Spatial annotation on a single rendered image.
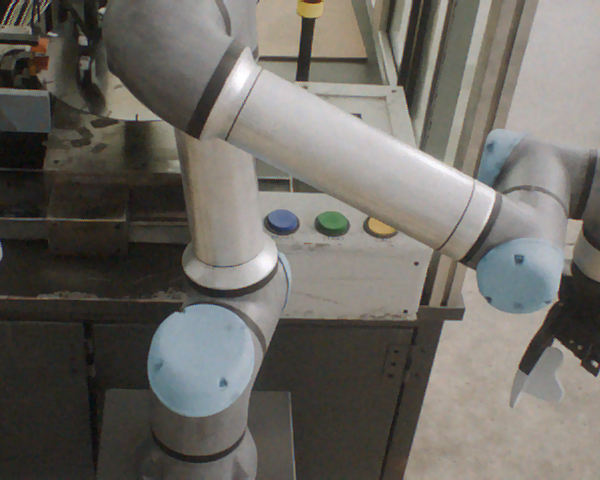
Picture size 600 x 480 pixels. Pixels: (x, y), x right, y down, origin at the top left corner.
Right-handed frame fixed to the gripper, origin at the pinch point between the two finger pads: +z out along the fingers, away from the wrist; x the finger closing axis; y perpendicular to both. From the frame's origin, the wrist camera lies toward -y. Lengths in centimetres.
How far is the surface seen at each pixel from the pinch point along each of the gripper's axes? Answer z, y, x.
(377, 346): 27.0, -31.1, 7.9
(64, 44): -4, -90, -9
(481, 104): -20.2, -25.7, 12.1
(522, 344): 91, -45, 86
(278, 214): 0.3, -42.1, -6.0
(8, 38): -7, -92, -18
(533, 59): 91, -127, 196
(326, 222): 0.3, -36.9, -1.7
